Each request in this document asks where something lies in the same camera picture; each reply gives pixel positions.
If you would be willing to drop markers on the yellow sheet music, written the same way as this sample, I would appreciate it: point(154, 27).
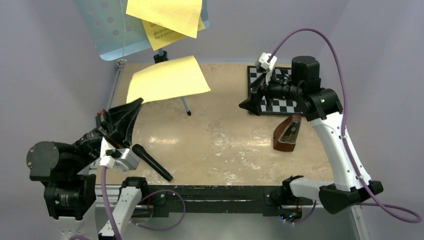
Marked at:
point(181, 16)
point(166, 80)
point(161, 32)

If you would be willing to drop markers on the light blue music stand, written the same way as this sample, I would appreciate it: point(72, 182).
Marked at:
point(116, 34)

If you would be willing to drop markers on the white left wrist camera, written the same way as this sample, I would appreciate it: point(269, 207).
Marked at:
point(124, 159)

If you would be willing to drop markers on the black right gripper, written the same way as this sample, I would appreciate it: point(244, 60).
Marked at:
point(253, 103)

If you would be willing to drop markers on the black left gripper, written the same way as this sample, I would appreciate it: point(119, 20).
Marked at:
point(115, 125)

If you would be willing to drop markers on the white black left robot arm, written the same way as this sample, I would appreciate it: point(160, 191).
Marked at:
point(70, 195)

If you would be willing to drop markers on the brown wooden metronome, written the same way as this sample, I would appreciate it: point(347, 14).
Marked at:
point(286, 133)

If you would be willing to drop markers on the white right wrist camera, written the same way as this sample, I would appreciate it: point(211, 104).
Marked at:
point(266, 62)

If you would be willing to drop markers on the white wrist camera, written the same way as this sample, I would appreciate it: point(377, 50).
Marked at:
point(124, 159)
point(266, 62)

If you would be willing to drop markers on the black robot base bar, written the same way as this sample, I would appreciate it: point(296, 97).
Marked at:
point(266, 200)

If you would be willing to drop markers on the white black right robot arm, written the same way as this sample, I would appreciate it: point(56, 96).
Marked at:
point(322, 108)

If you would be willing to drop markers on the yellow sheet music back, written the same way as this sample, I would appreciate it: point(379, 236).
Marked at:
point(161, 32)

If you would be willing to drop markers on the black microphone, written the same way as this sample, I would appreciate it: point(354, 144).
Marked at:
point(141, 152)

